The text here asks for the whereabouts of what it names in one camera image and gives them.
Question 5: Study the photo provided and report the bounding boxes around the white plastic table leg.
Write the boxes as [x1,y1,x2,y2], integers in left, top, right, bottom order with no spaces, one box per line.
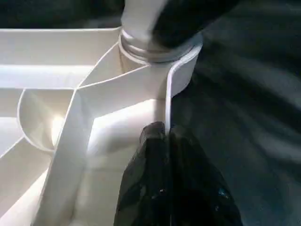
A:
[120,0,203,64]

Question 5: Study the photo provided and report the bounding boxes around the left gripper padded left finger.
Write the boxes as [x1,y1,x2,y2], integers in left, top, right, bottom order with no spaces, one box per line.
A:
[114,121,171,226]

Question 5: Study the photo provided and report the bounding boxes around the white plastic table top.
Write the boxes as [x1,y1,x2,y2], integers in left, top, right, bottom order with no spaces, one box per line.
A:
[0,27,204,226]

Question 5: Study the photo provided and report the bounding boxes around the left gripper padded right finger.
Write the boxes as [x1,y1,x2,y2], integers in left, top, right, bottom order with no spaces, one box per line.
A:
[168,125,243,226]

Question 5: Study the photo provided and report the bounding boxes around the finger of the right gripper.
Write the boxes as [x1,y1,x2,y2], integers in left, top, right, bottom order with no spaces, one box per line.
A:
[151,0,240,50]

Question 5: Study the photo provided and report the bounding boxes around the black work mat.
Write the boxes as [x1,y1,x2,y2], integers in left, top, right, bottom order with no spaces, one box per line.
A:
[0,0,301,226]

